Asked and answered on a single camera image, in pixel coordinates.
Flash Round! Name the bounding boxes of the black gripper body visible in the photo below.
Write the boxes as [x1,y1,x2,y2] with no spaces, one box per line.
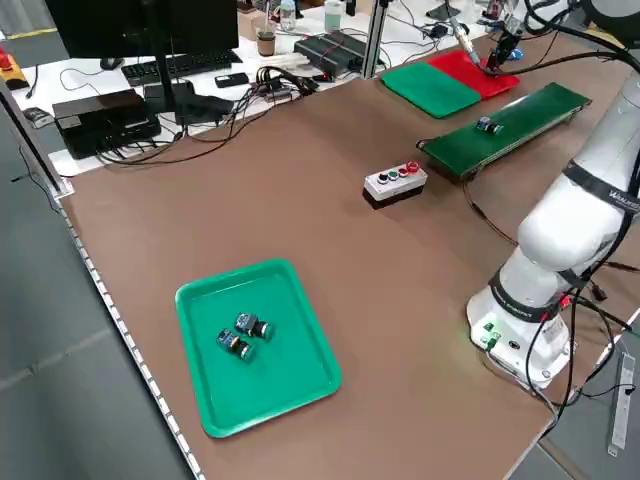
[497,30,524,54]

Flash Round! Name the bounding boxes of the grey push button control box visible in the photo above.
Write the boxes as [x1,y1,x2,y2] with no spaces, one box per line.
[362,160,429,211]

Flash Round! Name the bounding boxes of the green belt conveyor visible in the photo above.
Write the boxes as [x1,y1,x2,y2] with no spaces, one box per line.
[417,82,594,182]

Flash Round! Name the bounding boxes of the cardboard box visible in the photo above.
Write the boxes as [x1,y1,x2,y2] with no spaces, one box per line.
[237,7,274,39]

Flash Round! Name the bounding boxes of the black dock box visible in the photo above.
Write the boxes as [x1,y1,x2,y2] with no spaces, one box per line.
[52,89,163,161]

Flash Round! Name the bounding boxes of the red plastic tray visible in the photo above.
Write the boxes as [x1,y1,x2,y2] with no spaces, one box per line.
[428,49,521,100]

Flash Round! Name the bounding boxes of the green plastic tray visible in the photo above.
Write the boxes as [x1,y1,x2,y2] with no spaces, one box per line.
[174,257,343,440]
[379,60,483,120]

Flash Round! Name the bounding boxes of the white jar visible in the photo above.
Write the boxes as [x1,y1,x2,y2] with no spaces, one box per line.
[323,0,344,31]

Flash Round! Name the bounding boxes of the brown cup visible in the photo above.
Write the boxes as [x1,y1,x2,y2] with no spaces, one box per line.
[256,28,278,58]

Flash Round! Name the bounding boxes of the black keyboard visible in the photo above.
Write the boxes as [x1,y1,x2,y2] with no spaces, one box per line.
[121,49,245,86]

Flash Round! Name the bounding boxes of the black computer monitor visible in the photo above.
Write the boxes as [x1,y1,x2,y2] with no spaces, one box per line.
[43,0,241,126]

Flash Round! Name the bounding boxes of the perforated metal strip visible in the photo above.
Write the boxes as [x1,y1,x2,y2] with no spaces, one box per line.
[610,349,637,457]

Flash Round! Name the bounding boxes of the yellow red emergency stop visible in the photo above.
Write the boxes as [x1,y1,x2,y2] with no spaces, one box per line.
[0,47,26,91]

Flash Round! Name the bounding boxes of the aluminium frame post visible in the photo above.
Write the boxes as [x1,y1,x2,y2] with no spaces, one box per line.
[0,77,76,200]
[360,0,391,80]

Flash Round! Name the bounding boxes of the black red conveyor cable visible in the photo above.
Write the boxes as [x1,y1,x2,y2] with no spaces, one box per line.
[462,178,522,247]

